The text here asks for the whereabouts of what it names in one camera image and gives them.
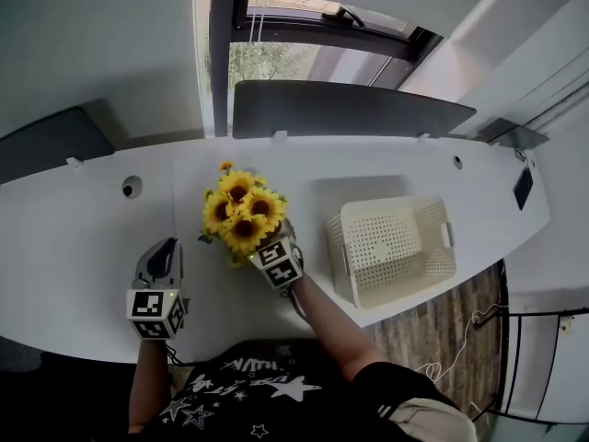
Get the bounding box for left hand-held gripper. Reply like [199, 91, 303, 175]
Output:
[126, 238, 191, 342]

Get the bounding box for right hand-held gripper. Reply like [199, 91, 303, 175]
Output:
[247, 218, 306, 292]

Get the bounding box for person's left forearm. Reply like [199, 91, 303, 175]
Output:
[127, 337, 172, 435]

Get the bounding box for window handle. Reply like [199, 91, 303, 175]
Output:
[320, 6, 366, 29]

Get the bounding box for black star print shirt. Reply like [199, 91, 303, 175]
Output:
[137, 338, 461, 442]

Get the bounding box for white floor cable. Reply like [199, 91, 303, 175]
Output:
[413, 301, 510, 386]

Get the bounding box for dark desk partition panel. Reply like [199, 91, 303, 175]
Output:
[478, 118, 551, 151]
[231, 79, 478, 141]
[0, 106, 117, 186]

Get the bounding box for white wall pipes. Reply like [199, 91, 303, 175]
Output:
[524, 74, 589, 131]

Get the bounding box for cream perforated plastic basket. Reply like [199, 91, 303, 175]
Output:
[326, 195, 459, 311]

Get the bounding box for white desk tabletop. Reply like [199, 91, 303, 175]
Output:
[0, 134, 552, 366]

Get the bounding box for person's right forearm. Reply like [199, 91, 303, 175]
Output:
[287, 273, 393, 384]

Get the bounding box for yellow sunflower bouquet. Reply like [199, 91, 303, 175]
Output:
[197, 160, 296, 269]

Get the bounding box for beige cloth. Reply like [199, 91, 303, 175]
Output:
[379, 396, 478, 442]

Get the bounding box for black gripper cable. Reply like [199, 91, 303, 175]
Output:
[279, 286, 308, 320]
[162, 342, 191, 368]

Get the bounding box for black office chair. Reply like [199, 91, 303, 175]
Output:
[0, 336, 139, 442]

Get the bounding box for dark framed window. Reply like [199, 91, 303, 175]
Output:
[191, 0, 445, 138]

